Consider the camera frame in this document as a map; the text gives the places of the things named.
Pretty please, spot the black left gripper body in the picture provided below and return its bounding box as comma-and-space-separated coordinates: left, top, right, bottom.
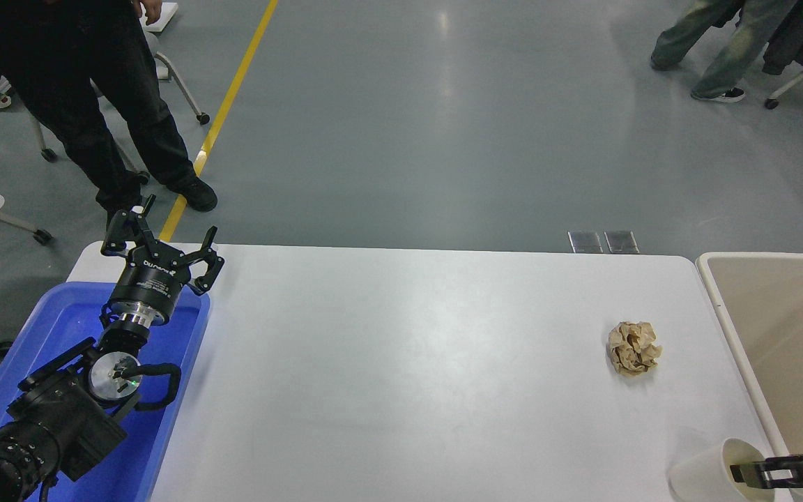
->
107, 241, 190, 313

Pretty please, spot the white paper cup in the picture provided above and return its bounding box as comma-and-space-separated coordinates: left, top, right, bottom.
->
668, 437, 780, 502

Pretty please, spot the blue plastic tray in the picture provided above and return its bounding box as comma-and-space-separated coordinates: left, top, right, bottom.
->
0, 281, 211, 502

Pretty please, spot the large pale bin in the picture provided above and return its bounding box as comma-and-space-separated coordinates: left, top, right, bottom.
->
696, 252, 803, 502

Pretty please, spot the grey office chair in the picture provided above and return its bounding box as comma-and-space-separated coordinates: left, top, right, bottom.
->
29, 31, 211, 185

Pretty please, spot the person in black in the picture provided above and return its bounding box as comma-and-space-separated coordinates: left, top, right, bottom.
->
0, 0, 219, 229

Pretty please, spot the crumpled tan paper ball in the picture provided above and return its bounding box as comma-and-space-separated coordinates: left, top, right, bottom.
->
606, 321, 663, 378

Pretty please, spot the white board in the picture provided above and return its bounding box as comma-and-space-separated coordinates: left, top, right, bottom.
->
144, 2, 179, 33

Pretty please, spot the metal floor plate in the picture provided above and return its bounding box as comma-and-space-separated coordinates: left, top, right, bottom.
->
604, 231, 640, 254
568, 231, 604, 254

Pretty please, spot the person in pale trousers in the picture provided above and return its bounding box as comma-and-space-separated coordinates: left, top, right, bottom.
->
650, 0, 801, 104

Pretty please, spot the white wheeled chair frame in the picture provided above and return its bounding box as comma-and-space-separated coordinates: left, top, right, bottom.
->
764, 68, 803, 110

